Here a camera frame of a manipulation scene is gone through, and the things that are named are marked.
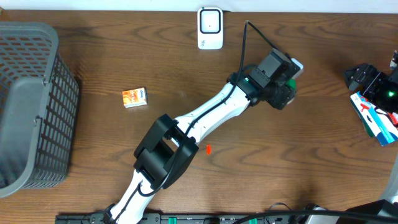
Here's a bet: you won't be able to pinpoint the red dustpan brush package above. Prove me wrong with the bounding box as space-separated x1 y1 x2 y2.
350 93 397 146

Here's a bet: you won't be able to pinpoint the orange snack box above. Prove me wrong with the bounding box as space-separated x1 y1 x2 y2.
122 87 147 108

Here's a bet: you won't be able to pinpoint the green lid white jar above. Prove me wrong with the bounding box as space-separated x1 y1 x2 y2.
286 78 297 105

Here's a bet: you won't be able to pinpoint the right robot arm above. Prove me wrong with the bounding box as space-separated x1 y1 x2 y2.
344 63 397 218

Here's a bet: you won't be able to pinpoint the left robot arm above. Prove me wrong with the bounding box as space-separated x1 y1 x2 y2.
103 49 303 223

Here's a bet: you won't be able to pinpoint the white barcode scanner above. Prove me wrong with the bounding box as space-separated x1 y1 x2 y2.
197 7 223 50

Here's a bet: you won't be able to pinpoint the small red plastic fragment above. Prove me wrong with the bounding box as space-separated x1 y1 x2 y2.
206 144 212 156

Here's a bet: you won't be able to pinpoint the grey plastic mesh basket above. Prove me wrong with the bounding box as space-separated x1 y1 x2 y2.
1 22 80 197

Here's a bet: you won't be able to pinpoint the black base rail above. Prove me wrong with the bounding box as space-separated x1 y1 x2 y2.
55 213 366 224

